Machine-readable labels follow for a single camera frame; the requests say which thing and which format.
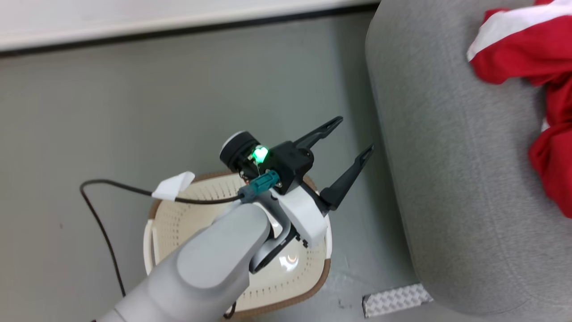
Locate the cream laundry basket brown rim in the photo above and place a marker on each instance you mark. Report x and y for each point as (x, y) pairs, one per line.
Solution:
(178, 219)

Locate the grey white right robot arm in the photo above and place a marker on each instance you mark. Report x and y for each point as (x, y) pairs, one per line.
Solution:
(210, 264)

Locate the white tape tag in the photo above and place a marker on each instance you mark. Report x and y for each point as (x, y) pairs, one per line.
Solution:
(172, 185)

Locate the black cylindrical wrist camera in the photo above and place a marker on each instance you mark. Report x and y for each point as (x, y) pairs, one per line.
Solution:
(234, 150)

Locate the patterned silver floor strip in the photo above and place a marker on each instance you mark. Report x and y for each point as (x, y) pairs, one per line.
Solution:
(395, 299)

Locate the light grey fabric sofa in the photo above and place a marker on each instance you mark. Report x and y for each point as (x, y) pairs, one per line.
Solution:
(447, 156)

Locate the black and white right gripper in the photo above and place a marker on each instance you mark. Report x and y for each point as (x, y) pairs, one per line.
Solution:
(292, 165)

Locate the red and white clothing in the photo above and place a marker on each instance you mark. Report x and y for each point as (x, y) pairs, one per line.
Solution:
(527, 49)

